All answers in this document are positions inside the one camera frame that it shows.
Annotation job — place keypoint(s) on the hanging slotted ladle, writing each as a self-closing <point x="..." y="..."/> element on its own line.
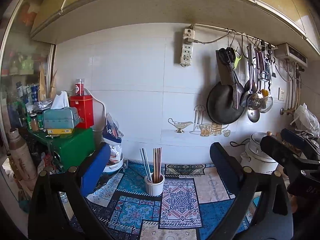
<point x="255" y="99"/>

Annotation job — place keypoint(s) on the overhead kitchen cabinet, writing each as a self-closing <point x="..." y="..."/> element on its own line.
<point x="295" y="22"/>

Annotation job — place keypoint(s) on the dark purple chopstick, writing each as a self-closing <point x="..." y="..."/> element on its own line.
<point x="159" y="161"/>

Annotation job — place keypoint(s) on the green metal box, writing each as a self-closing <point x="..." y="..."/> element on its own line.
<point x="67" y="149"/>

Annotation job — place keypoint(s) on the brown thermos bottle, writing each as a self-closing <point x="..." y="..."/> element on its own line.
<point x="20" y="153"/>

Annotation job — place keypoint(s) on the white ceramic utensil holder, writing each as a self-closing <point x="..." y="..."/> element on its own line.
<point x="154" y="189"/>

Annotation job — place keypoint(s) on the light wooden chopstick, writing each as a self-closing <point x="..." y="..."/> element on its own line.
<point x="155" y="169"/>

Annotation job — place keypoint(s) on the white rice cooker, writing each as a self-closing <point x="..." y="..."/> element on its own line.
<point x="255" y="158"/>

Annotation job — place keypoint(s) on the hanging black scissors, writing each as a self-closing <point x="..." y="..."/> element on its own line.
<point x="227" y="56"/>

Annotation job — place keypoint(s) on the patterned patchwork table mat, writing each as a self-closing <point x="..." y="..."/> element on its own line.
<point x="193" y="202"/>

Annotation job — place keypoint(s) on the white and blue plastic bag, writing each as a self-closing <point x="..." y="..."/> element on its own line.
<point x="113" y="136"/>

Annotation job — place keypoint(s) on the white round plastic tub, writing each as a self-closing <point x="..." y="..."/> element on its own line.
<point x="114" y="167"/>

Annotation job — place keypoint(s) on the black hanging wok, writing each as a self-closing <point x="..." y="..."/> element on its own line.
<point x="219" y="105"/>

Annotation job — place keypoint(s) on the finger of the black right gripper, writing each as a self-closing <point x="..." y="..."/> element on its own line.
<point x="285" y="157"/>

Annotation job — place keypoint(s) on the white wall power strip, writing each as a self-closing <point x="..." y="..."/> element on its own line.
<point x="187" y="47"/>

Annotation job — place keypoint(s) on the teal tissue box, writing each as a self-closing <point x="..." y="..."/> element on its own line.
<point x="67" y="117"/>

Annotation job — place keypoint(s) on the white wall water heater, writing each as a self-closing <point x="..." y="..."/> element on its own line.
<point x="287" y="52"/>

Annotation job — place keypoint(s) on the red tin box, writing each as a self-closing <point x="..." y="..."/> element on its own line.
<point x="84" y="106"/>

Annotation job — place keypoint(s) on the red cylindrical can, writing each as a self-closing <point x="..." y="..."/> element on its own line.
<point x="79" y="87"/>

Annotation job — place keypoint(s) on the grey metal chopstick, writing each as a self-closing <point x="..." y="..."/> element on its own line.
<point x="146" y="164"/>

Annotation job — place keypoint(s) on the yellow flat tin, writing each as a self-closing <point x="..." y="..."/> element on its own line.
<point x="59" y="130"/>

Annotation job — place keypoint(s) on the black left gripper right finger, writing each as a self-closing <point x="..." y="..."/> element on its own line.
<point x="272" y="218"/>

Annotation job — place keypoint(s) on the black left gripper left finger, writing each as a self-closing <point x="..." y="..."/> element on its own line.
<point x="47" y="216"/>

